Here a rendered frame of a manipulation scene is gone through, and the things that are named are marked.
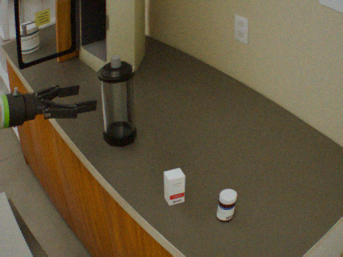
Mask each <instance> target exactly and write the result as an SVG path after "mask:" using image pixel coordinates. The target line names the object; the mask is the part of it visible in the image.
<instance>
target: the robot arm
mask: <svg viewBox="0 0 343 257"><path fill-rule="evenodd" d="M79 88H80V86H79V84H76V85H75V86H65V87H62V88H59V85H57V86H56V87H55V86H50V87H47V88H45V89H43V90H40V91H37V92H31V93H29V94H22V93H21V92H19V91H17V88H14V89H15V90H14V92H11V94H4V95H0V130H1V129H6V128H9V127H14V128H15V127H16V126H22V125H23V124H24V122H25V121H29V120H34V119H35V117H36V116H37V115H38V114H44V119H45V120H48V119H51V118H57V119H60V118H77V116H78V114H79V113H84V112H92V111H96V106H97V100H96V99H94V100H89V101H83V102H76V103H74V105H70V104H62V103H59V104H57V103H55V102H54V101H52V100H53V99H54V98H55V97H57V96H58V95H59V96H58V98H64V97H66V96H75V95H79ZM50 90H51V91H50ZM51 105H52V108H51Z"/></svg>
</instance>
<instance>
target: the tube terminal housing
mask: <svg viewBox="0 0 343 257"><path fill-rule="evenodd" d="M106 4H107V6H106V10H107V12H106V14H108V15H109V30H106V33H107V36H106V39H107V62H103V61H102V60H100V59H98V58H97V57H96V56H94V55H92V54H90V53H89V52H88V51H86V50H85V49H82V46H80V48H81V51H80V50H79V58H80V60H81V61H83V62H84V63H85V64H87V65H88V66H89V67H91V68H92V69H93V70H94V71H96V72H98V70H99V69H100V68H101V67H103V66H104V65H105V64H107V63H109V62H111V56H113V55H120V56H121V61H124V62H128V63H129V64H131V65H133V66H134V67H135V72H136V71H137V69H138V67H139V66H140V64H141V62H142V60H143V58H144V56H145V0H107V2H106Z"/></svg>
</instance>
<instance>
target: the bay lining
mask: <svg viewBox="0 0 343 257"><path fill-rule="evenodd" d="M80 1H81V2H80V8H81V10H80V12H81V14H80V16H81V18H80V19H81V22H80V23H81V26H80V27H81V30H80V31H81V44H82V45H81V46H85V45H88V44H91V43H94V42H96V41H101V40H104V39H106V36H107V33H106V30H107V27H106V23H107V21H106V18H107V15H106V12H107V10H106V6H107V4H106V2H107V0H80Z"/></svg>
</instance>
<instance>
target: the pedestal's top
mask: <svg viewBox="0 0 343 257"><path fill-rule="evenodd" d="M7 200H8V202H9V205H10V207H11V210H12V212H13V215H14V217H15V220H16V222H17V225H18V226H19V229H20V230H21V233H22V235H23V237H24V239H25V241H26V243H27V245H28V248H29V250H30V252H31V254H32V256H33V257H49V256H48V255H47V254H46V252H45V251H44V249H43V248H42V247H41V246H40V243H39V242H38V241H37V240H36V239H35V237H34V235H33V234H32V232H31V231H30V229H29V228H28V226H27V225H26V223H25V222H24V220H23V218H22V217H21V215H20V213H19V212H18V210H17V209H16V207H15V205H14V204H13V202H12V200H11V198H9V199H7Z"/></svg>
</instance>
